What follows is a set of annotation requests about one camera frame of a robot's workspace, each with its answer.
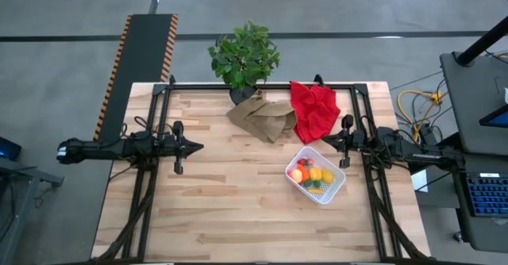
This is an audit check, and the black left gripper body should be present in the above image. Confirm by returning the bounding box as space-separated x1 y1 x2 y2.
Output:
156 120 188 175

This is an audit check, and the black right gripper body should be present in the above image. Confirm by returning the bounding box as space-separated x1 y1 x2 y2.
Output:
339 114 376 170

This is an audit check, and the white plastic mesh basket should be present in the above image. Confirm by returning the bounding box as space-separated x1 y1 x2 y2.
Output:
284 145 347 205

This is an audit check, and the red cloth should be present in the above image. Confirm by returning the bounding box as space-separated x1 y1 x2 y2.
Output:
289 80 342 145

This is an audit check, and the black plant pot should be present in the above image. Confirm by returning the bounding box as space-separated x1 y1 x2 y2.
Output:
229 85 258 106

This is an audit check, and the black power strip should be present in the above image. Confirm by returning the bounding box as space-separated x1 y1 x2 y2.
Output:
419 124 437 145

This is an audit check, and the tan cloth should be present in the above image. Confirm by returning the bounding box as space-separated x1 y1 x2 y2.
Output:
225 89 298 144

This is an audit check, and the white paper sheet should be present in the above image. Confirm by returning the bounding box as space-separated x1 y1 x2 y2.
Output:
410 168 429 194

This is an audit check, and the black hazard-striped floor mat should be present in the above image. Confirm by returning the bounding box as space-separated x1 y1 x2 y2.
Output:
94 13 179 141

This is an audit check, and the green leafy plant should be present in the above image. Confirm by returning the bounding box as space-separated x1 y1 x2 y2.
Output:
207 21 281 91

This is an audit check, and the large grey desk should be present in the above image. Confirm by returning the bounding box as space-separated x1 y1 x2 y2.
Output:
439 52 508 157

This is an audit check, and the backlit computer keyboard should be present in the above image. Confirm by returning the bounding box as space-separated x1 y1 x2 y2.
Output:
466 171 508 218

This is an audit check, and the blue tablet screen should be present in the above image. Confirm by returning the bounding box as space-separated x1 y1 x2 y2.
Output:
479 104 508 129

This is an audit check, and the grey keyboard desk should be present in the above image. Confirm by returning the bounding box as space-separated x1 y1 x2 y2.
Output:
448 152 508 254

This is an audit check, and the grey metal stand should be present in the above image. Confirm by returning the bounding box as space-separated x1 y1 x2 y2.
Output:
0 156 64 265

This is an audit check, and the black pole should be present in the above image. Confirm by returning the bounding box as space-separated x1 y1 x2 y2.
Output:
454 14 508 67

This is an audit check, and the black device with blue light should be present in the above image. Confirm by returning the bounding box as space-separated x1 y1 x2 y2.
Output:
0 136 23 162

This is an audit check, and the black aluminium table frame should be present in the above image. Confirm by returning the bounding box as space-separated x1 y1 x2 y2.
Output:
93 73 429 264

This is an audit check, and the yellow cable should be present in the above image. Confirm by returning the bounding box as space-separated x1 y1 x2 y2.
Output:
397 89 445 139

